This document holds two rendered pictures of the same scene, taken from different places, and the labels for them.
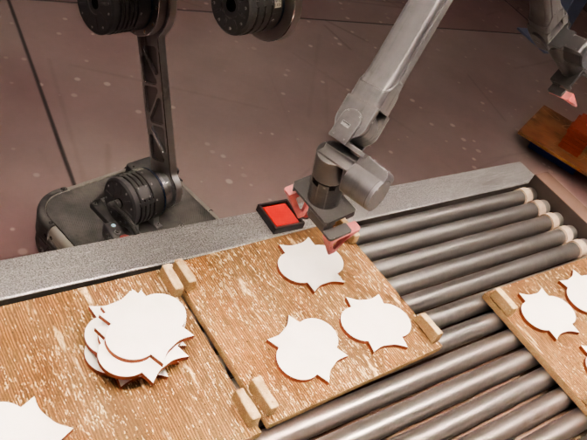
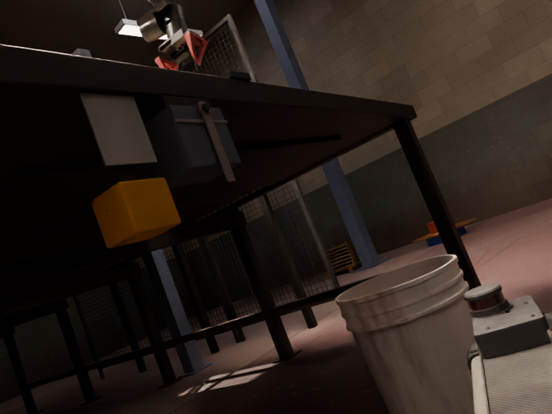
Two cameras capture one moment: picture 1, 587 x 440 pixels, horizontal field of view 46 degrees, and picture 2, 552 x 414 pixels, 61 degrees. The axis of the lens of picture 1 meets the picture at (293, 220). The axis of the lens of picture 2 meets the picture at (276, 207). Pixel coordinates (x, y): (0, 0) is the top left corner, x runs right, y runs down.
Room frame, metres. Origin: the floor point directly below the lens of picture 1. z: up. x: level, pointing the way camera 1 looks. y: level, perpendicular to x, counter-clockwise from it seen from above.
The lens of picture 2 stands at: (2.15, -0.11, 0.52)
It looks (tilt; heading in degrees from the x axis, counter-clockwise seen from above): 6 degrees up; 172
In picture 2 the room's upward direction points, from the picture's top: 22 degrees counter-clockwise
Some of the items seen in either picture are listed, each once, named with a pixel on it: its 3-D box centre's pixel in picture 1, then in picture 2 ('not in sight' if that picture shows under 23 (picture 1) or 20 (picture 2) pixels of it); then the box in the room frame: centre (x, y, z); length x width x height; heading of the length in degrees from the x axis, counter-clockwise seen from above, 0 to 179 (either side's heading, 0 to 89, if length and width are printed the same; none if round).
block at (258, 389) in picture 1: (263, 395); not in sight; (0.68, -0.07, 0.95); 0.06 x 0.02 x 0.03; 50
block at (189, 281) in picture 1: (183, 274); not in sight; (0.85, 0.14, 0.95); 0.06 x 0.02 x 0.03; 50
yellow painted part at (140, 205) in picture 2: not in sight; (120, 165); (1.42, -0.22, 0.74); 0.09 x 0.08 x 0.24; 138
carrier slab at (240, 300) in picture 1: (307, 308); not in sight; (0.91, -0.09, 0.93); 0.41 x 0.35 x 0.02; 140
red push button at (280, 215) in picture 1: (279, 216); not in sight; (1.13, 0.03, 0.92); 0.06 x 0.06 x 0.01; 48
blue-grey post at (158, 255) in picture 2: not in sight; (135, 205); (-1.13, -0.59, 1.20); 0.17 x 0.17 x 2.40; 48
